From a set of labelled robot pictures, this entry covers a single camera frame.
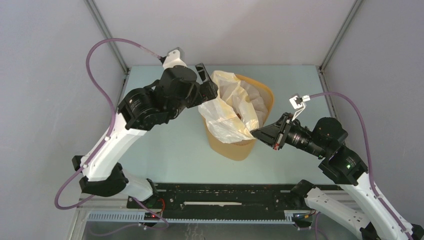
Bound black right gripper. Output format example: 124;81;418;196
248;111;326;158

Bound orange plastic trash bin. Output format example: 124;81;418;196
202;73;276;162

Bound translucent cream trash bag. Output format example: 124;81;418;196
198;70;270;145

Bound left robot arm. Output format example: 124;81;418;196
72;63;218;208

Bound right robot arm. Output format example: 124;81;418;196
251;112;424;240

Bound right controller board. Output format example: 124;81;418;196
292;214;313;221

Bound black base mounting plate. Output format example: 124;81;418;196
126;183;316;222

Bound left controller board with LEDs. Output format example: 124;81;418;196
143;212;160;221

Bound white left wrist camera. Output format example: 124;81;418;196
160;47;187;70

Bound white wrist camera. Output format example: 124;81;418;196
160;47;187;70
289;93;311;122

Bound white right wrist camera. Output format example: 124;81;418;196
289;93;311;122

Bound aluminium frame rail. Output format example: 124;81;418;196
67;0;390;240

